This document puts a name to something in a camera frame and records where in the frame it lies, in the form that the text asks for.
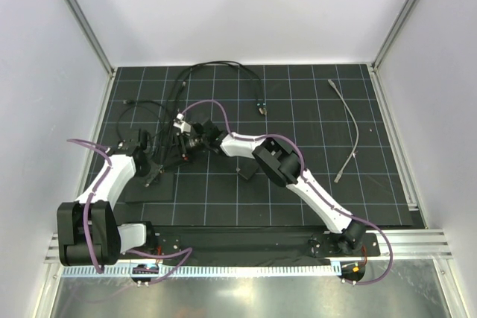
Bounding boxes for black network switch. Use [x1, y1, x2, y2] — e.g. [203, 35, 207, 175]
[121, 173, 175, 203]

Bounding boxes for black power adapter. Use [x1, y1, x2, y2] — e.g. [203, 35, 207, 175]
[236, 157, 259, 181]

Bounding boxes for black grid mat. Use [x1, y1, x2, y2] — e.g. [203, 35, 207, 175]
[98, 61, 424, 232]

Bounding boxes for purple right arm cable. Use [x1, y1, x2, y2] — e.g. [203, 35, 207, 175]
[178, 100, 394, 286]

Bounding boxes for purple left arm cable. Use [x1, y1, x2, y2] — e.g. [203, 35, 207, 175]
[66, 139, 195, 276]

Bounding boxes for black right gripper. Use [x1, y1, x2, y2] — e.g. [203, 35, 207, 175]
[163, 134, 208, 171]

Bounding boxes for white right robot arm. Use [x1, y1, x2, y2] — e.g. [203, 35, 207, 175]
[171, 114, 366, 255]

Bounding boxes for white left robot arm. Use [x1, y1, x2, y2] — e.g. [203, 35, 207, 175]
[57, 130, 159, 273]

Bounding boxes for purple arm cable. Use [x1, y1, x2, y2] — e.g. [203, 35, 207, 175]
[66, 139, 195, 276]
[178, 100, 394, 286]

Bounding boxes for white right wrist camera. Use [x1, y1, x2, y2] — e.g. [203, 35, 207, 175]
[173, 112, 192, 134]

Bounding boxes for grey ethernet cable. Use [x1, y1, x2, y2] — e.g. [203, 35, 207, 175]
[327, 78, 361, 184]

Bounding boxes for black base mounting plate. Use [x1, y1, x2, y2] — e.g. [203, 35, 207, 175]
[154, 226, 381, 265]

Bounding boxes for white slotted cable duct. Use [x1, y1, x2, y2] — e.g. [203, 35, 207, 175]
[63, 261, 341, 279]

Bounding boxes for aluminium frame rail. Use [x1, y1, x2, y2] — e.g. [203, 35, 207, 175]
[43, 229, 452, 264]

